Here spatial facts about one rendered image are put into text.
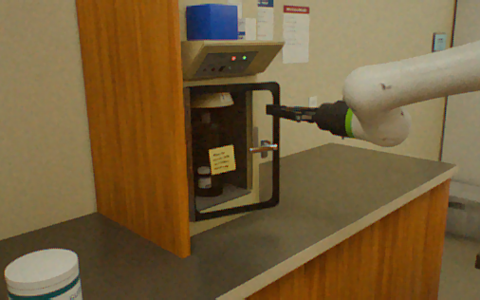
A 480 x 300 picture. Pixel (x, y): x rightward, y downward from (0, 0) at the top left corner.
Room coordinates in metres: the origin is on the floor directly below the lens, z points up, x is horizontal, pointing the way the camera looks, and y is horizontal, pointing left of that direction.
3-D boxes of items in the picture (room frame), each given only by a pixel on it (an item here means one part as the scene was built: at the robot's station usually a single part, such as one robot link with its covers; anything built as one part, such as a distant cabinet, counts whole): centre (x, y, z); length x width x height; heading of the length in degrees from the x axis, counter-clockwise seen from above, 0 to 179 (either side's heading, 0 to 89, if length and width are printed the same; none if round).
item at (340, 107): (1.08, -0.27, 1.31); 0.09 x 0.06 x 0.12; 134
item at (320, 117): (1.14, -0.22, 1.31); 0.09 x 0.08 x 0.07; 44
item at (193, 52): (1.24, 0.01, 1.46); 0.32 x 0.12 x 0.10; 134
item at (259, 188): (1.24, 0.02, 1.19); 0.30 x 0.01 x 0.40; 114
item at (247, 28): (1.27, -0.02, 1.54); 0.05 x 0.05 x 0.06; 52
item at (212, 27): (1.19, 0.07, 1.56); 0.10 x 0.10 x 0.09; 44
